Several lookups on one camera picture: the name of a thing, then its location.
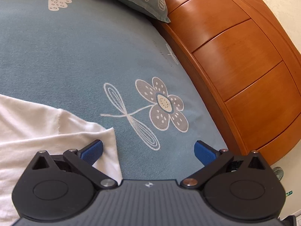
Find small grey fan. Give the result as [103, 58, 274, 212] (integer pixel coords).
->
[273, 167, 285, 182]

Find wooden headboard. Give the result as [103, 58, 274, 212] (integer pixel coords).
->
[150, 0, 301, 166]

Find white printed sweatshirt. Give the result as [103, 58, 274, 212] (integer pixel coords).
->
[0, 94, 123, 226]

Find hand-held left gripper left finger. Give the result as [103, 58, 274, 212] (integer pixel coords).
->
[32, 139, 117, 189]

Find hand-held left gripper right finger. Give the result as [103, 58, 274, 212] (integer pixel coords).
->
[180, 140, 266, 189]

